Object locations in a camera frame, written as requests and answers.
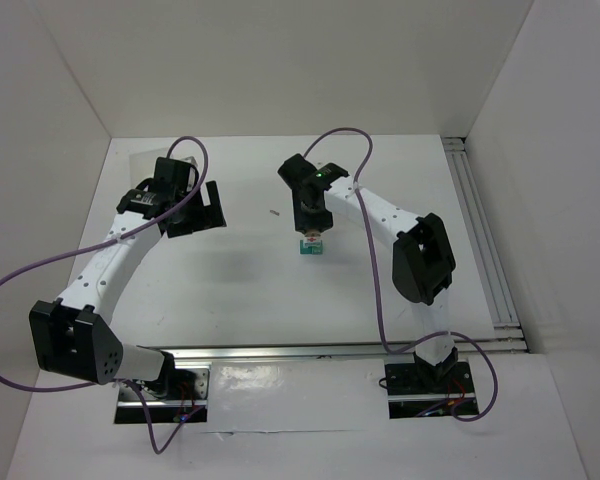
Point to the right side aluminium rail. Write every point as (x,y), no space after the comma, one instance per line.
(508,330)

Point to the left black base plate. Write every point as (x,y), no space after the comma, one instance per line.
(186,396)

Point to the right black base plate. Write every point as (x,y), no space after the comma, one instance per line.
(409,397)

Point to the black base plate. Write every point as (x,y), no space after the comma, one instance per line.
(409,397)
(186,396)

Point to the white perforated box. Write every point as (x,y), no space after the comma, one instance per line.
(142,164)

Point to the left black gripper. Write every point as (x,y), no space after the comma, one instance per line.
(200,218)

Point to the aluminium rail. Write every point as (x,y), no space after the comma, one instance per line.
(508,330)
(207,355)

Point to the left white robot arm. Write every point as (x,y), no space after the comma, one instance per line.
(72,334)

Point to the front aluminium rail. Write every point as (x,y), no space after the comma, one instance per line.
(207,355)

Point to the white block red mark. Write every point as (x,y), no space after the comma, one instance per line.
(312,242)

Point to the dark green H block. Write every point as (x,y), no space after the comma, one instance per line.
(306,248)

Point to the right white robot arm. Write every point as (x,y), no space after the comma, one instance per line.
(422,261)

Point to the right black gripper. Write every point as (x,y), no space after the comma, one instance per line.
(313,221)

